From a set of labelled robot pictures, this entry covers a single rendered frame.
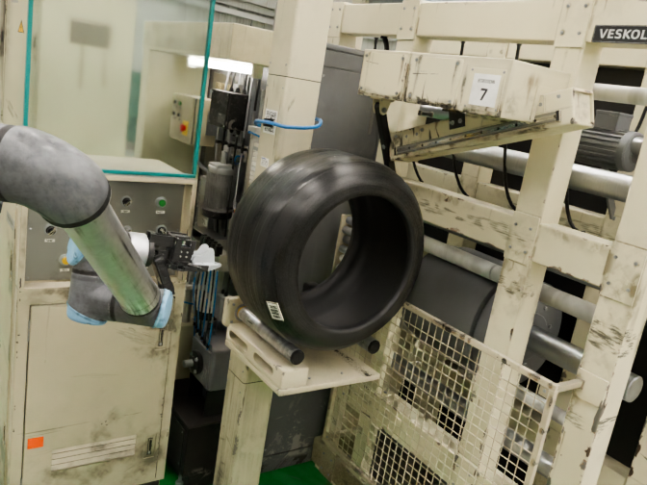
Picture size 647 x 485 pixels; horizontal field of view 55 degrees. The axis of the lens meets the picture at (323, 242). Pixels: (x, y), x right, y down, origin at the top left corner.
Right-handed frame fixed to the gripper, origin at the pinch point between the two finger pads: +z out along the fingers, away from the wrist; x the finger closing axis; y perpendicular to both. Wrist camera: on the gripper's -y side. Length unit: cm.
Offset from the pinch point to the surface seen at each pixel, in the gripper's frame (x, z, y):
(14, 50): 363, 0, 40
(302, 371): -10.4, 29.4, -25.5
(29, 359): 55, -28, -52
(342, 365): -2, 51, -28
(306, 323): -12.2, 24.8, -10.1
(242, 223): 6.4, 8.3, 11.2
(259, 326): 9.7, 24.6, -20.3
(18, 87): 354, 5, 16
